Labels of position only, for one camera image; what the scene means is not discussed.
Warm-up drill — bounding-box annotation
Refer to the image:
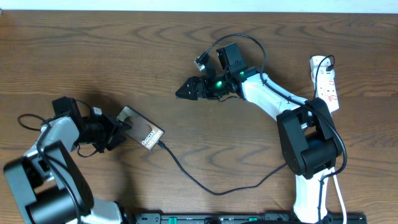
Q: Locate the black charger cable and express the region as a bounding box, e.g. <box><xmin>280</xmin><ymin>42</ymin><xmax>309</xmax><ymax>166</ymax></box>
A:
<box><xmin>157</xmin><ymin>54</ymin><xmax>336</xmax><ymax>197</ymax></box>

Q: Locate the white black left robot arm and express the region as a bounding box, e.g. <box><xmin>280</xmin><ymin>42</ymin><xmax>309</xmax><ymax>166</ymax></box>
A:
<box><xmin>3</xmin><ymin>96</ymin><xmax>136</xmax><ymax>223</ymax></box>

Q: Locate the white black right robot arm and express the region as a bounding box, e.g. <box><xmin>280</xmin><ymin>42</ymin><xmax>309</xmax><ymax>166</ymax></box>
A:
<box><xmin>175</xmin><ymin>43</ymin><xmax>347</xmax><ymax>223</ymax></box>

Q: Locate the white usb charger adapter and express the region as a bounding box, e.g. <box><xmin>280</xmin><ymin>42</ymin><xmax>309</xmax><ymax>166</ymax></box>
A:
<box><xmin>317</xmin><ymin>67</ymin><xmax>335</xmax><ymax>80</ymax></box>

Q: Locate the white power strip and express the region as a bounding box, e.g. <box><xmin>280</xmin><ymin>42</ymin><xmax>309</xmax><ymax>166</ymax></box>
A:
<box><xmin>310</xmin><ymin>55</ymin><xmax>339</xmax><ymax>113</ymax></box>

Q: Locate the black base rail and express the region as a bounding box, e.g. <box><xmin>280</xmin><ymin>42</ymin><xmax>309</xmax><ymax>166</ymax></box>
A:
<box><xmin>133</xmin><ymin>212</ymin><xmax>368</xmax><ymax>224</ymax></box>

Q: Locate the white power strip cord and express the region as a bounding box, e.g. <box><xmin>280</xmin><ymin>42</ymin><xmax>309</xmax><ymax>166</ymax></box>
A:
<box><xmin>331</xmin><ymin>167</ymin><xmax>348</xmax><ymax>224</ymax></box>

